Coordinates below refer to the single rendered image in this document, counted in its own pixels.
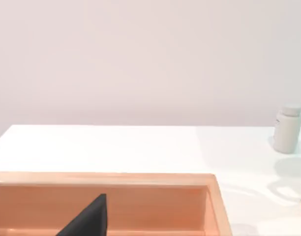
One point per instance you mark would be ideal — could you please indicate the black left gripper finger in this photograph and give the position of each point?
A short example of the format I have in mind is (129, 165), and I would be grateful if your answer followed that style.
(92, 218)

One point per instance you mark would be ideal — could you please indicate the shallow salmon-coloured box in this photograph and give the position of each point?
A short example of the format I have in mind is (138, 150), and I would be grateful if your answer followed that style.
(153, 204)

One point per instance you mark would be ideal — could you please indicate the white pill bottle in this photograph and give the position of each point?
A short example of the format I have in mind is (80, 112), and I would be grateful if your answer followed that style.
(287, 131)

